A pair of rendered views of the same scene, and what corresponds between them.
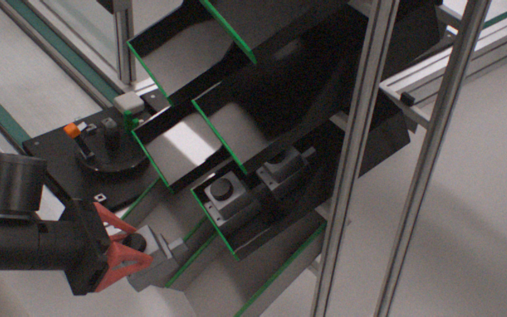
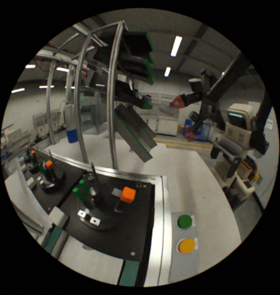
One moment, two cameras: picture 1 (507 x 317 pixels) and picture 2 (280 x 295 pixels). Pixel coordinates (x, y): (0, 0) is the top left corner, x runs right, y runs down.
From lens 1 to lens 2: 138 cm
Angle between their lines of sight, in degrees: 98
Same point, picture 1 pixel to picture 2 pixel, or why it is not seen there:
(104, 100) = (58, 243)
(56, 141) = (118, 244)
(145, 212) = (139, 152)
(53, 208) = (160, 201)
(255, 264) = not seen: hidden behind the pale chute
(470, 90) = not seen: hidden behind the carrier
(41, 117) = (96, 277)
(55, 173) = (144, 220)
